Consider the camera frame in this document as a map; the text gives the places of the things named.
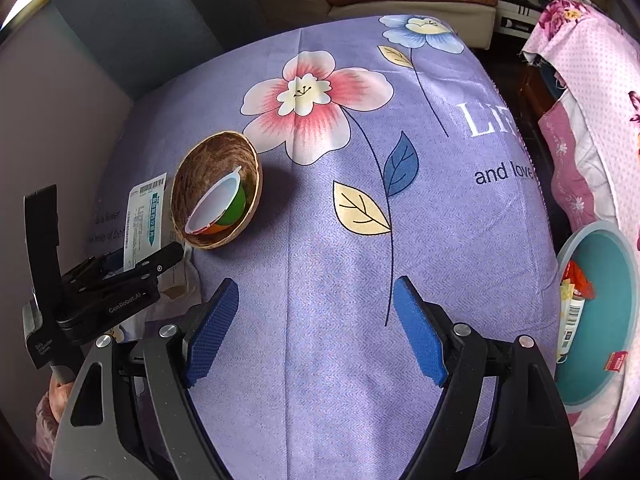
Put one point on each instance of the orange snack packet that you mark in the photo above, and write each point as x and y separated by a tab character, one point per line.
580	280

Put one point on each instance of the crumpled white paper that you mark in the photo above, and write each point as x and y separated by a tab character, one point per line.
185	275

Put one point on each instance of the pink floral blanket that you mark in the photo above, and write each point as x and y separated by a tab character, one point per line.
595	75

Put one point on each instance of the jelly cup with white lid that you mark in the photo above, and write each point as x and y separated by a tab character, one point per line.
215	200

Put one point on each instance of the purple floral tablecloth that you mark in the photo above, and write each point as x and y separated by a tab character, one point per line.
325	360

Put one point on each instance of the white paper packet blue print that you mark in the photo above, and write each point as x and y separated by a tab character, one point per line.
145	220

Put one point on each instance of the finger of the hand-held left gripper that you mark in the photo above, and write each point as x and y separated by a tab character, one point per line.
160	265

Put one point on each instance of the brown coconut shell bowl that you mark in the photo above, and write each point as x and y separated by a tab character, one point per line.
210	160

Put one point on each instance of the teal round bin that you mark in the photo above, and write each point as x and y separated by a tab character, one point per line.
605	285

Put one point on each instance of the beige sofa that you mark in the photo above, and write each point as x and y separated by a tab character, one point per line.
360	11

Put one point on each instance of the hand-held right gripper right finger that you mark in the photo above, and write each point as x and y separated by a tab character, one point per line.
420	330

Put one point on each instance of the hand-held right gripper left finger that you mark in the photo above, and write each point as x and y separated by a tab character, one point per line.
212	330

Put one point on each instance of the pink white quilt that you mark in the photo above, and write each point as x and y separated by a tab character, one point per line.
565	160

